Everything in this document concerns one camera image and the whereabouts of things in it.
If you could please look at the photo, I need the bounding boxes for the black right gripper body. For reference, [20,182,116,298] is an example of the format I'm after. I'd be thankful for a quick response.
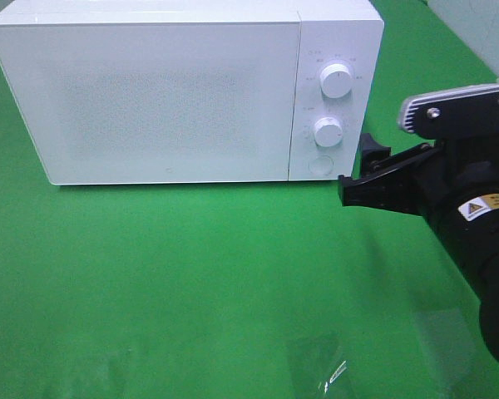
[407,139,478,216]

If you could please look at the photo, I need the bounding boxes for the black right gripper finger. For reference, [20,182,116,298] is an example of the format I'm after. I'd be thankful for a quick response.
[338,150,413,214]
[359,133,391,177]

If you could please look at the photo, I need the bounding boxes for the white microwave knob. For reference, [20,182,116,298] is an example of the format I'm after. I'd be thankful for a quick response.
[314,117,343,148]
[319,62,353,99]

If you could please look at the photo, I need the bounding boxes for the round microwave door button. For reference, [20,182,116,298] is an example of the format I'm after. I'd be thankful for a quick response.
[309,155,334,176]

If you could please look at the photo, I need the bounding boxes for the white microwave door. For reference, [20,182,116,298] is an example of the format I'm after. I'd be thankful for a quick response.
[0,23,299,185]

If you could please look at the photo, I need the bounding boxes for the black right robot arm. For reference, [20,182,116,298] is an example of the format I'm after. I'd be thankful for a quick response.
[338,134,499,362]

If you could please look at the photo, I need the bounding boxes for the clear tape patch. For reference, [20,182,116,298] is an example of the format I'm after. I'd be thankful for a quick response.
[413,308,477,398]
[286,332,354,398]

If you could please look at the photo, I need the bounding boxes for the white microwave oven body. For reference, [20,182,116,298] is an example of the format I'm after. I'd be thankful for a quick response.
[0,1,384,181]

